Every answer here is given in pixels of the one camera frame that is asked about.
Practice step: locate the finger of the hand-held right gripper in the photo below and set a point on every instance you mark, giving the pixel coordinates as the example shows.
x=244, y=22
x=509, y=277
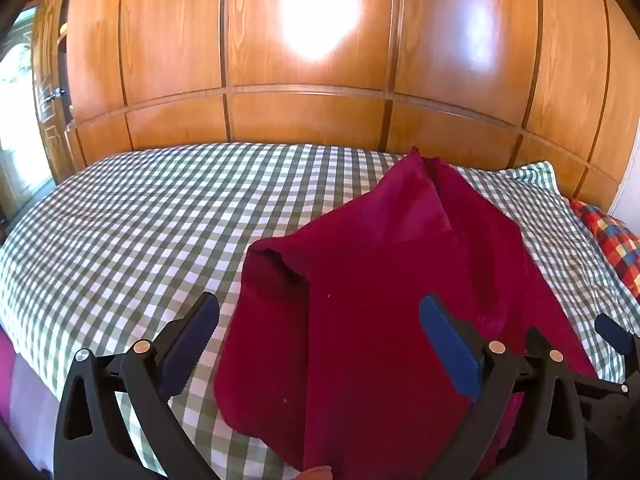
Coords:
x=612, y=335
x=536, y=341

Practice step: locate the dark red cloth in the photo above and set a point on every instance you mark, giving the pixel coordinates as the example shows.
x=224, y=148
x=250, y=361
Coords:
x=375, y=310

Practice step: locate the green checkered pillow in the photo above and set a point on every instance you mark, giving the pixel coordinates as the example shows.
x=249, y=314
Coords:
x=535, y=175

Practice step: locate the multicoloured checkered pillow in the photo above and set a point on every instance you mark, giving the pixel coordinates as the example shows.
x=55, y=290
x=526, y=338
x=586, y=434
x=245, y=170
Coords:
x=615, y=240

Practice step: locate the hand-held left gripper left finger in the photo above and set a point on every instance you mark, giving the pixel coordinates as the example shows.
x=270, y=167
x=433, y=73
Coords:
x=192, y=340

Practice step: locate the wooden door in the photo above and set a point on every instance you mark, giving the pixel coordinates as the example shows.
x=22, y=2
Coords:
x=52, y=130

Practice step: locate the person's left hand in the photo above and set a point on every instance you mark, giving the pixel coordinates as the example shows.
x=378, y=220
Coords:
x=316, y=474

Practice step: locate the wooden wardrobe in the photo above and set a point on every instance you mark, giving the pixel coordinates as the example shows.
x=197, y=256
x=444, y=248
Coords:
x=175, y=60

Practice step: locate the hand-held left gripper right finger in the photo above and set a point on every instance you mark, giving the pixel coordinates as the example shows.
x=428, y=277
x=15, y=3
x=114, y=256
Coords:
x=450, y=345

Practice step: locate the green checkered bed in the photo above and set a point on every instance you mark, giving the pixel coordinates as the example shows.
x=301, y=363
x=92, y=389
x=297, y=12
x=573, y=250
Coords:
x=125, y=235

